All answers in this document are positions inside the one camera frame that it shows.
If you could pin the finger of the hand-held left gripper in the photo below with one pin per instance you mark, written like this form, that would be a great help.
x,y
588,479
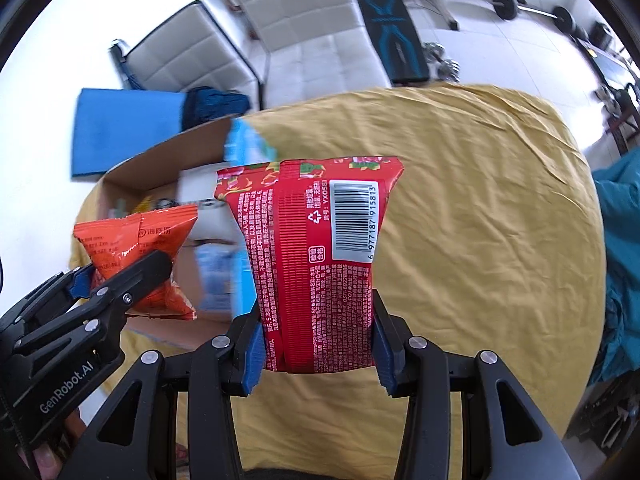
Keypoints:
x,y
82,282
145,272

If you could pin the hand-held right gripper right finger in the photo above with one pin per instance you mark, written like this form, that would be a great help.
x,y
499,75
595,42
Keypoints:
x,y
385,360

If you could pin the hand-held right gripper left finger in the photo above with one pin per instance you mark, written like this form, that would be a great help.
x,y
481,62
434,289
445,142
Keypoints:
x,y
252,365

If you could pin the orange snack packet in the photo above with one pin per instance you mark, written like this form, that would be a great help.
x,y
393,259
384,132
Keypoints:
x,y
130,245

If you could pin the red snack packet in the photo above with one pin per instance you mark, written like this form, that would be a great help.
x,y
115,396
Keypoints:
x,y
310,270

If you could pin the cardboard box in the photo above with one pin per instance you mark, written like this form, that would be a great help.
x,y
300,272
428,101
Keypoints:
x,y
150,160

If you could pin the person's left hand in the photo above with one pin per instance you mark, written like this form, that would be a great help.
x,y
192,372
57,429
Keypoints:
x,y
47,462

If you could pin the yellow tablecloth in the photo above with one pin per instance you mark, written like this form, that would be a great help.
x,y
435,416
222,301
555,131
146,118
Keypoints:
x,y
475,260

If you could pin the blue foam mat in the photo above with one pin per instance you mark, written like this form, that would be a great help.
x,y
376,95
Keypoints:
x,y
120,130

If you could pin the dark blue cloth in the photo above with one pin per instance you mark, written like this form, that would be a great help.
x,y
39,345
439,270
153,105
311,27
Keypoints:
x,y
210,105

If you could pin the small white padded chair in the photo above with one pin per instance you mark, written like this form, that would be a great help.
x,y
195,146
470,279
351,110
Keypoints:
x,y
190,55

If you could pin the teal bean bag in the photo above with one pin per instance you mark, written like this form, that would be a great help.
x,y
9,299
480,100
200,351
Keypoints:
x,y
620,210

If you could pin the large white padded chair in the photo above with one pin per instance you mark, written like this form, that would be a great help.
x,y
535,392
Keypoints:
x,y
300,20

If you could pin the chrome dumbbells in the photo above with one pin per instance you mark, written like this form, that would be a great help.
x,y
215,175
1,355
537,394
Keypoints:
x,y
445,65

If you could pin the black weight bench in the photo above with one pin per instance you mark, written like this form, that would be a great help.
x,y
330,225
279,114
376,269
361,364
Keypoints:
x,y
390,35

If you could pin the dark wooden chair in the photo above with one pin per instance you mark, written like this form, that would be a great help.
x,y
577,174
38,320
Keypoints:
x,y
622,115

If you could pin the black treadmill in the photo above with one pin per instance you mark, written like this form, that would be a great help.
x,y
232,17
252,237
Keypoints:
x,y
610,62

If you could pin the short barbell with black plates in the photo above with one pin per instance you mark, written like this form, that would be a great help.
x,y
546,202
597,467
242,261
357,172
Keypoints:
x,y
505,4

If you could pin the black case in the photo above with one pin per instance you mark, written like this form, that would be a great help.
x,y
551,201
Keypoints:
x,y
602,35

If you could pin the black folded frame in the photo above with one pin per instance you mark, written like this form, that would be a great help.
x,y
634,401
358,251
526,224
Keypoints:
x,y
122,62

